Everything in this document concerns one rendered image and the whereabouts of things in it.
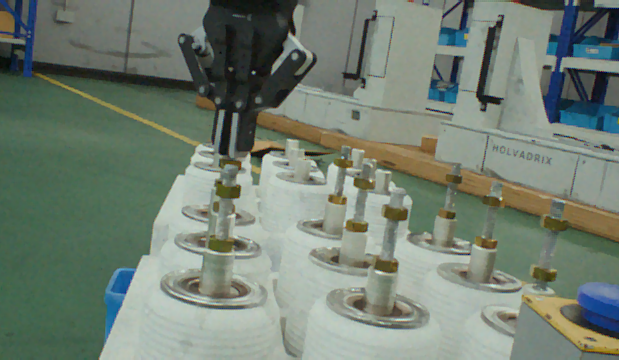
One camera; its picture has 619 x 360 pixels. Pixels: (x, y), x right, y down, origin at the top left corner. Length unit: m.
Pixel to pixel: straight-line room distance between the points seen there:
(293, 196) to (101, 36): 5.89
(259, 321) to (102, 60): 6.41
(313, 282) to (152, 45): 6.42
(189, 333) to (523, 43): 2.93
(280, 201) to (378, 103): 2.79
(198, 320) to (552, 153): 2.49
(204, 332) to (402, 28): 3.39
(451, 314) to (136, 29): 6.40
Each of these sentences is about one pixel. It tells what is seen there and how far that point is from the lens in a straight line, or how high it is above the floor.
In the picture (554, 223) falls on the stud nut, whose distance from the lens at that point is 0.56.
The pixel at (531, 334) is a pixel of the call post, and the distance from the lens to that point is 0.40.
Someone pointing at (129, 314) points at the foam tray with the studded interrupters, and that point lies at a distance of 0.67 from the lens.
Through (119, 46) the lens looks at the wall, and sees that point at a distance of 6.90.
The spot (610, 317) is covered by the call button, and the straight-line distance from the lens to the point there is 0.38.
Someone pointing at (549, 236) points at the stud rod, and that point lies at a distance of 0.56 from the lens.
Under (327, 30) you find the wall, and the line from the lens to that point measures 7.83.
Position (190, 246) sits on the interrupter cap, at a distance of 0.61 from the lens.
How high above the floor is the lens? 0.42
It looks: 9 degrees down
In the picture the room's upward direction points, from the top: 9 degrees clockwise
